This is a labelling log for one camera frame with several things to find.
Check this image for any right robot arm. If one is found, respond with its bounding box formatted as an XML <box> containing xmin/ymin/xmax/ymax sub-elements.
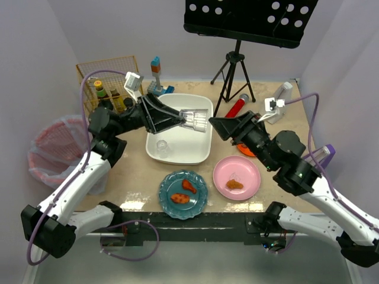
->
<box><xmin>209</xmin><ymin>111</ymin><xmax>378</xmax><ymax>267</ymax></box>

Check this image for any black lid shaker jar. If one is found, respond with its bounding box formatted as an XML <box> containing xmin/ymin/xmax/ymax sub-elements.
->
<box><xmin>97</xmin><ymin>100</ymin><xmax>114</xmax><ymax>111</ymax></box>

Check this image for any small black cap spice jar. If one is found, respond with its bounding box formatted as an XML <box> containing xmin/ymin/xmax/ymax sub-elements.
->
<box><xmin>123</xmin><ymin>97</ymin><xmax>134</xmax><ymax>109</ymax></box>

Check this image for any orange fried nugget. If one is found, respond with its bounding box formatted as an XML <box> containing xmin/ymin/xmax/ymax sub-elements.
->
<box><xmin>226</xmin><ymin>179</ymin><xmax>244</xmax><ymax>190</ymax></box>

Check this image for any white metronome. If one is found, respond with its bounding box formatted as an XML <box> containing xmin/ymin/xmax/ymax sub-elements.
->
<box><xmin>272</xmin><ymin>82</ymin><xmax>293</xmax><ymax>120</ymax></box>

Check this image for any pink trash basket with bag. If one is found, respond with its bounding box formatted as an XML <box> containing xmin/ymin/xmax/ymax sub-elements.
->
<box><xmin>27</xmin><ymin>114</ymin><xmax>109</xmax><ymax>195</ymax></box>

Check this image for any toy chicken drumstick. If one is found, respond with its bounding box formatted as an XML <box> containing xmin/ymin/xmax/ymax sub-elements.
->
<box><xmin>182</xmin><ymin>179</ymin><xmax>197</xmax><ymax>194</ymax></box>

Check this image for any gold wire basket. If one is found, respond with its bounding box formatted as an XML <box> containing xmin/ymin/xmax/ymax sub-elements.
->
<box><xmin>76</xmin><ymin>56</ymin><xmax>139</xmax><ymax>115</ymax></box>

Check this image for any small yellow label bottle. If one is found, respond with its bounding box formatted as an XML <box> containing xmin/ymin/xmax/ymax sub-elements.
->
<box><xmin>110</xmin><ymin>88</ymin><xmax>126</xmax><ymax>113</ymax></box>

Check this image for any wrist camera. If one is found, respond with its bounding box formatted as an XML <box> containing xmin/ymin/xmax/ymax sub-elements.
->
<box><xmin>124</xmin><ymin>72</ymin><xmax>144</xmax><ymax>102</ymax></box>
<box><xmin>258</xmin><ymin>97</ymin><xmax>285</xmax><ymax>124</ymax></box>

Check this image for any orange plate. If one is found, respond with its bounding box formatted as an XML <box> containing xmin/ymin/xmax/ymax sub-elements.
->
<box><xmin>237</xmin><ymin>144</ymin><xmax>255</xmax><ymax>157</ymax></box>

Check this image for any black music stand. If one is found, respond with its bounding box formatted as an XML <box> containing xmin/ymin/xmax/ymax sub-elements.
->
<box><xmin>184</xmin><ymin>1</ymin><xmax>317</xmax><ymax>102</ymax></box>

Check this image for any red glitter microphone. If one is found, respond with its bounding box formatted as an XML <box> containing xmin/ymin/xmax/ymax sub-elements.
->
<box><xmin>225</xmin><ymin>93</ymin><xmax>249</xmax><ymax>118</ymax></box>

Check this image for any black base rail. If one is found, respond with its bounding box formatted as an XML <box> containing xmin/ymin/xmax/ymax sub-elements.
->
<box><xmin>87</xmin><ymin>210</ymin><xmax>300</xmax><ymax>247</ymax></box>

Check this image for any pink plate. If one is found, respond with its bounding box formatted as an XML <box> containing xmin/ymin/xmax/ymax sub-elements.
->
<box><xmin>213</xmin><ymin>156</ymin><xmax>261</xmax><ymax>201</ymax></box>

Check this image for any teal scalloped plate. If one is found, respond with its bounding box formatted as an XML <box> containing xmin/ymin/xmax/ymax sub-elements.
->
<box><xmin>158</xmin><ymin>170</ymin><xmax>208</xmax><ymax>220</ymax></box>

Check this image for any white rectangular baking dish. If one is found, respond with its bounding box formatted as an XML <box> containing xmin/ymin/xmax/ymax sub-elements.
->
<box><xmin>146</xmin><ymin>93</ymin><xmax>213</xmax><ymax>165</ymax></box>

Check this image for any red label sauce bottle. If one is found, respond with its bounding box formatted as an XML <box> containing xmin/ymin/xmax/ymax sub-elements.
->
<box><xmin>94</xmin><ymin>80</ymin><xmax>109</xmax><ymax>102</ymax></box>

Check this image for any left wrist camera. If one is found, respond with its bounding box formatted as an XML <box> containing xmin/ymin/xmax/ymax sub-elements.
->
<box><xmin>124</xmin><ymin>72</ymin><xmax>144</xmax><ymax>102</ymax></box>

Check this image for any clear glass cup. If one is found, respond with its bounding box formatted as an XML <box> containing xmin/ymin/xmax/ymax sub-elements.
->
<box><xmin>156</xmin><ymin>140</ymin><xmax>170</xmax><ymax>159</ymax></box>
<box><xmin>179</xmin><ymin>109</ymin><xmax>208</xmax><ymax>133</ymax></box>

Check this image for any toy brick tower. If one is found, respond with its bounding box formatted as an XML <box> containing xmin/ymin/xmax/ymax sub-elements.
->
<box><xmin>147</xmin><ymin>56</ymin><xmax>175</xmax><ymax>96</ymax></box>

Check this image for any toy grilled meat piece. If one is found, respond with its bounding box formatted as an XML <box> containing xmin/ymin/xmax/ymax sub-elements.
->
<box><xmin>171</xmin><ymin>193</ymin><xmax>190</xmax><ymax>204</ymax></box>

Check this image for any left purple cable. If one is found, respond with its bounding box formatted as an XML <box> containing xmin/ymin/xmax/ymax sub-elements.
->
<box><xmin>26</xmin><ymin>69</ymin><xmax>160</xmax><ymax>266</ymax></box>

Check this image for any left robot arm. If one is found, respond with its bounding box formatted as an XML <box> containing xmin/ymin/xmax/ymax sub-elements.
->
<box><xmin>21</xmin><ymin>94</ymin><xmax>186</xmax><ymax>265</ymax></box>

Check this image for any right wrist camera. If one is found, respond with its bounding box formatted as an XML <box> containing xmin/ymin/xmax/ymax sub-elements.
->
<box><xmin>258</xmin><ymin>97</ymin><xmax>285</xmax><ymax>124</ymax></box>

